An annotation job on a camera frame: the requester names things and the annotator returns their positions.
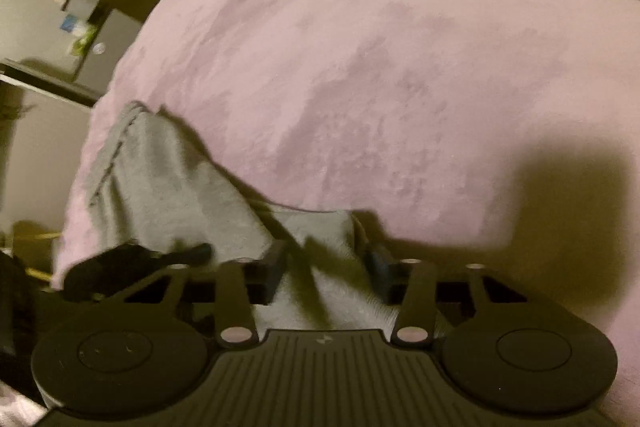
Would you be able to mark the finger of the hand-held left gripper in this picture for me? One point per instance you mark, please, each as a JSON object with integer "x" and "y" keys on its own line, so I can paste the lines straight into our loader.
{"x": 192, "y": 253}

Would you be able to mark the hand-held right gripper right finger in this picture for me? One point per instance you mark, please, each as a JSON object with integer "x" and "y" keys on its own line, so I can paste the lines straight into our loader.
{"x": 382, "y": 274}

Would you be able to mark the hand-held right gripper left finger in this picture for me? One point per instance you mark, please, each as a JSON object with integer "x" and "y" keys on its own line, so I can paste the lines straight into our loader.
{"x": 274, "y": 274}

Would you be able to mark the grey sweat pants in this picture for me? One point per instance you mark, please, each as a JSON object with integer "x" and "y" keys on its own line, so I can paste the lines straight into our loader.
{"x": 165, "y": 192}

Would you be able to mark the pink plush blanket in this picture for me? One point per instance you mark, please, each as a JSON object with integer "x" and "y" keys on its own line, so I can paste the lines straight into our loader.
{"x": 380, "y": 82}

